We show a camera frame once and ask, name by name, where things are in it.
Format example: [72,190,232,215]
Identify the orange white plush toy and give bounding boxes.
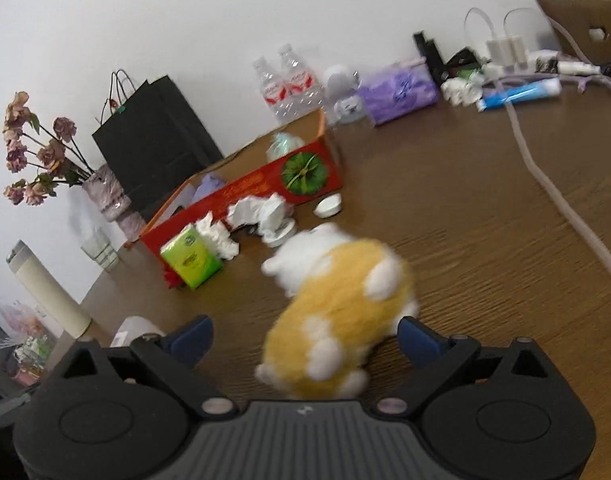
[255,222,419,400]

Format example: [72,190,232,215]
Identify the round white lidded tin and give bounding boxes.
[262,218,297,248]

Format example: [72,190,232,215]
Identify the white tissue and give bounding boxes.
[195,212,240,261]
[226,193,292,242]

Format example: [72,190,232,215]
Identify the clear drinking glass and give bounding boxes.
[81,229,119,272]

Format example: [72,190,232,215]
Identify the pink textured vase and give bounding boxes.
[82,164,145,244]

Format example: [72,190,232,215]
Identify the purple pouch in box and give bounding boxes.
[192,172,226,204]

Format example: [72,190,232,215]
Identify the small white oval case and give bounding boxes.
[313,193,342,219]

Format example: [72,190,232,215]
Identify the cream thermos bottle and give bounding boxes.
[6,240,92,339]

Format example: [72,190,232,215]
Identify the black paper bag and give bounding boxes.
[93,76,223,221]

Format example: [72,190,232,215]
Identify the red cardboard box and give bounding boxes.
[138,107,345,290]

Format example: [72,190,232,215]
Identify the iridescent wrapped ball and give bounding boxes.
[266,131,304,162]

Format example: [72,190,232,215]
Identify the dried pink flowers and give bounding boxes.
[2,91,94,206]

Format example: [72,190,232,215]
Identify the white battery pack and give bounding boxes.
[441,77,483,107]

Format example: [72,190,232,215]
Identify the purple tissue pack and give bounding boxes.
[357,58,440,126]

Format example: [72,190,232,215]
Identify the left water bottle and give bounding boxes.
[254,56,296,125]

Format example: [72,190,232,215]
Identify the water bottle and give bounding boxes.
[254,56,296,125]
[278,44,324,114]

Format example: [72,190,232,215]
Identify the blue toothpaste tube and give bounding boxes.
[476,78,563,112]

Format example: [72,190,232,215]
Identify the right water bottle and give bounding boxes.
[278,44,324,114]

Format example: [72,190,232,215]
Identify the black lipstick tubes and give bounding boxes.
[413,32,449,87]

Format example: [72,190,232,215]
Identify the white charger plugs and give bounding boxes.
[485,36,528,67]

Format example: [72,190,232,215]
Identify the white charging cable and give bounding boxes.
[499,79,611,294]

